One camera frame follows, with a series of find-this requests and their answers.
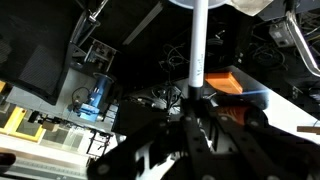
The silver metal tube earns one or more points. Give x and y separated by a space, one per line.
301 44

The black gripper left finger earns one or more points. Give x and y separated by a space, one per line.
198 151

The blue motor device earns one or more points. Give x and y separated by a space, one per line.
89 110

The tan paper bag under cup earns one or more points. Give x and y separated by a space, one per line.
250 7

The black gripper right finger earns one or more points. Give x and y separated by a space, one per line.
237 155

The orange block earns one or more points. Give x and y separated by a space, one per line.
225 82

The white-barrelled black sharpie marker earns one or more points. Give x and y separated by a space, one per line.
197 54

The clear plastic cup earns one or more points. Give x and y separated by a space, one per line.
190 4

